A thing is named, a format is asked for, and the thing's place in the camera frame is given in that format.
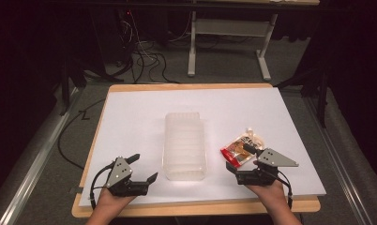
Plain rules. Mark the person's right hand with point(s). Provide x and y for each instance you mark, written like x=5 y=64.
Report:
x=267 y=193

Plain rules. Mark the black stand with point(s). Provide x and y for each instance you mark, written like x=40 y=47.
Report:
x=71 y=72
x=318 y=84

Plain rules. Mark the white metal desk frame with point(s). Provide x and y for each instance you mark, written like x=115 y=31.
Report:
x=230 y=28

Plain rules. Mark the person's left hand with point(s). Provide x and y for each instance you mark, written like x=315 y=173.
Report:
x=112 y=200

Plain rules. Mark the wooden table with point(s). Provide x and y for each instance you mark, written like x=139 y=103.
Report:
x=189 y=211

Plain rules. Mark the white board sheet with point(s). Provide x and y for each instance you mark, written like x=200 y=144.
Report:
x=139 y=125

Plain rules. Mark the metal floor rail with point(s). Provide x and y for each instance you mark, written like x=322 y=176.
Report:
x=336 y=150
x=36 y=156

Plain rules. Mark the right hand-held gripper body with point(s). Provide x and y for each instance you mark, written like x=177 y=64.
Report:
x=266 y=167

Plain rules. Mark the red and clear snack packet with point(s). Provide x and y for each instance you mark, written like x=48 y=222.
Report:
x=239 y=148

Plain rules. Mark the clear plastic container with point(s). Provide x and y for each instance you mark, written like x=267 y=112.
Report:
x=184 y=146

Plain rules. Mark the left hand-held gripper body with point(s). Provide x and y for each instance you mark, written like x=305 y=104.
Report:
x=119 y=175

